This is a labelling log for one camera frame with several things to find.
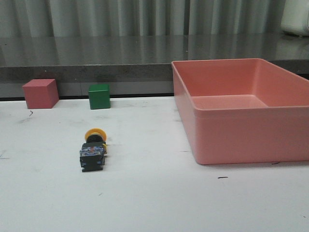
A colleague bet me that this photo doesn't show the yellow push button switch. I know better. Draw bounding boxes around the yellow push button switch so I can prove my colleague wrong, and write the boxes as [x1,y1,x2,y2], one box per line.
[79,128,107,172]

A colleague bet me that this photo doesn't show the grey stone counter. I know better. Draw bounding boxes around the grey stone counter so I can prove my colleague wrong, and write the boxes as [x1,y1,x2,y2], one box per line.
[0,33,309,99]

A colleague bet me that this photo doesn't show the green cube right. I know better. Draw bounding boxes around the green cube right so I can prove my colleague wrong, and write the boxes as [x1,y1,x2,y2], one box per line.
[88,84,111,110]

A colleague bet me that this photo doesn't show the pink plastic bin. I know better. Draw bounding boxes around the pink plastic bin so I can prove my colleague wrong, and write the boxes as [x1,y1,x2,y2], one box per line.
[171,58,309,165]

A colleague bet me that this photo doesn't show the pink cube at counter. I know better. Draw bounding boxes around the pink cube at counter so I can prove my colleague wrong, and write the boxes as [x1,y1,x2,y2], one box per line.
[22,79,59,109]

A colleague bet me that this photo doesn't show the grey pleated curtain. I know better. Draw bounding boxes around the grey pleated curtain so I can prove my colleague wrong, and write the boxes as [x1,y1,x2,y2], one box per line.
[0,0,285,38]

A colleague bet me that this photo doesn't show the white appliance on counter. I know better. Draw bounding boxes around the white appliance on counter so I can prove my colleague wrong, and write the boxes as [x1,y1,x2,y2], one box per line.
[281,0,309,36]

